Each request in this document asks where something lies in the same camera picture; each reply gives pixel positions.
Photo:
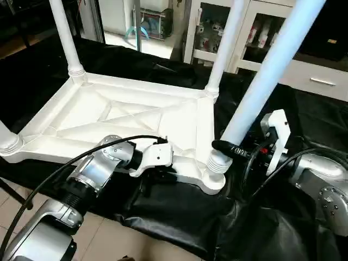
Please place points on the black work mat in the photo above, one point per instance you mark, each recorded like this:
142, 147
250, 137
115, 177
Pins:
179, 223

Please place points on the white plastic table top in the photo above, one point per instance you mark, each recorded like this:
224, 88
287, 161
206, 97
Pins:
109, 114

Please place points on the white drawer unit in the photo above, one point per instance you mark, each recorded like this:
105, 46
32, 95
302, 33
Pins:
321, 81

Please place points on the white glass-door cabinet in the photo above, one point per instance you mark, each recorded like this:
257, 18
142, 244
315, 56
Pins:
206, 27

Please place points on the black box yellow label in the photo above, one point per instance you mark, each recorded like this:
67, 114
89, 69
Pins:
331, 41

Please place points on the teal storage box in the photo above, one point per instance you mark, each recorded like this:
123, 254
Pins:
152, 24

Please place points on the black metal stand leg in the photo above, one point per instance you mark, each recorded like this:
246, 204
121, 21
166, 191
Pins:
16, 194

